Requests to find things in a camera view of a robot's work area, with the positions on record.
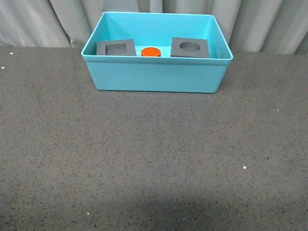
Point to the blue plastic box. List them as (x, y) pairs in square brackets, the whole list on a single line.
[(164, 73)]

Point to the gray cube with square hole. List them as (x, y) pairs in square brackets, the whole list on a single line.
[(124, 47)]

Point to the gray cube with round hole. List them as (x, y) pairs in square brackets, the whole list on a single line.
[(189, 47)]

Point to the orange cylinder with white numbers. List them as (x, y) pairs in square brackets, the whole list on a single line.
[(151, 52)]

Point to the gray-white curtain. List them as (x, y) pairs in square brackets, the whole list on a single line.
[(272, 26)]

